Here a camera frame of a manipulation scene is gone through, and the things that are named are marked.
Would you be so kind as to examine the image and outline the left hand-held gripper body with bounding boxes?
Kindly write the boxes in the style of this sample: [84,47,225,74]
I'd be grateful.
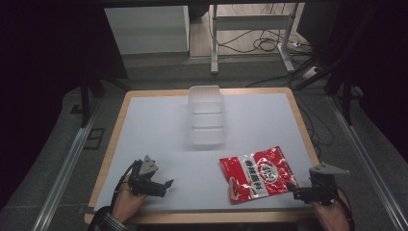
[127,155,164,198]

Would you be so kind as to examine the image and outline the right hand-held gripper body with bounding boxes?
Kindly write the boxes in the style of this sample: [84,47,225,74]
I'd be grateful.
[297,161,351,207]

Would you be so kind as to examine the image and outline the red seasoning packet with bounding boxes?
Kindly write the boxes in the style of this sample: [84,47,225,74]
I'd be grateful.
[218,145,299,205]

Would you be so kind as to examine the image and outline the translucent plastic container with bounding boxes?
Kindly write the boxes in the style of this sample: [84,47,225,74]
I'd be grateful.
[187,84,226,147]

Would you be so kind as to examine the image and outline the person's left hand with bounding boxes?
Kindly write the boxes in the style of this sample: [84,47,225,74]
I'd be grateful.
[111,174,149,224]

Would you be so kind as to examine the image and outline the person's right hand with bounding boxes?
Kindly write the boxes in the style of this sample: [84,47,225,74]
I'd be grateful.
[312,189,352,231]

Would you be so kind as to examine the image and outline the white table mat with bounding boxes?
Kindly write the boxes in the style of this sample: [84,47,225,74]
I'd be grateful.
[94,92,319,213]

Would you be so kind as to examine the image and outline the black floor plate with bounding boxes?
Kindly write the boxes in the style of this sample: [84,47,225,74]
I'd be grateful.
[84,127,106,150]

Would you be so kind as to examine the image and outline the black metal stand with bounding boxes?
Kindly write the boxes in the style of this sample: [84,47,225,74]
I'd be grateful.
[340,71,354,127]
[79,76,92,129]

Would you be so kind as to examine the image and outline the white power strip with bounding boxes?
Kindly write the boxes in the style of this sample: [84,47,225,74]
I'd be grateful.
[301,65,322,80]

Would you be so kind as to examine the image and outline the black curtain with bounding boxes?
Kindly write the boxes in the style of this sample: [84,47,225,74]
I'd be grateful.
[0,0,129,210]
[301,0,408,162]

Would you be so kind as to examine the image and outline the white cabinet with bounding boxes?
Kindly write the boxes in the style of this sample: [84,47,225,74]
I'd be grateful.
[103,5,191,56]

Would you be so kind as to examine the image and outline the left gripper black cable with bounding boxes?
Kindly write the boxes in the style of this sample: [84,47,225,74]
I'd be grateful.
[110,159,142,208]

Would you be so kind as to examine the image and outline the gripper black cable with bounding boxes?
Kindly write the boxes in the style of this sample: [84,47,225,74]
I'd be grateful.
[110,159,142,208]
[333,187,356,231]

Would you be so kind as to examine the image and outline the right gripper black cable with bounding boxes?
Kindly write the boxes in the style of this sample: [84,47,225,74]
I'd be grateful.
[333,187,356,231]

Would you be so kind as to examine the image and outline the aluminium rail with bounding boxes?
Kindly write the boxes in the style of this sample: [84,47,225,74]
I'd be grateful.
[326,95,408,231]
[31,110,99,231]

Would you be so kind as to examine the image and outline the thin black floor cable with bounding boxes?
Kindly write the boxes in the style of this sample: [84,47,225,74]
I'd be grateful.
[293,91,335,159]

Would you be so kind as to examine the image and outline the black floor cables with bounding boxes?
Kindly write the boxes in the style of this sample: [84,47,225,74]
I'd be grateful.
[217,28,311,56]

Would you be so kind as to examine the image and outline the white desk frame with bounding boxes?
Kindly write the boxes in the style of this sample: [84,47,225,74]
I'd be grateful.
[209,3,300,75]

